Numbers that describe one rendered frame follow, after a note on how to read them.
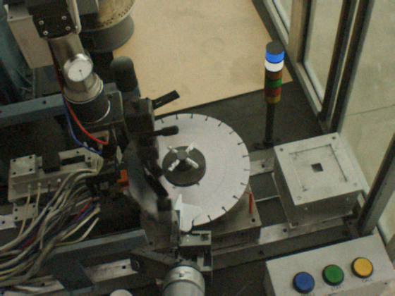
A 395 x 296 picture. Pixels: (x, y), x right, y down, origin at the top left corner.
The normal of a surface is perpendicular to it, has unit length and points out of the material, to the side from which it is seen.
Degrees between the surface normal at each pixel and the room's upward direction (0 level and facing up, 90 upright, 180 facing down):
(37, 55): 90
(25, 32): 90
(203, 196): 0
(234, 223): 0
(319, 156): 0
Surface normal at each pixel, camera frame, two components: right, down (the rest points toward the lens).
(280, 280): -0.07, -0.60
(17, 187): 0.20, 0.77
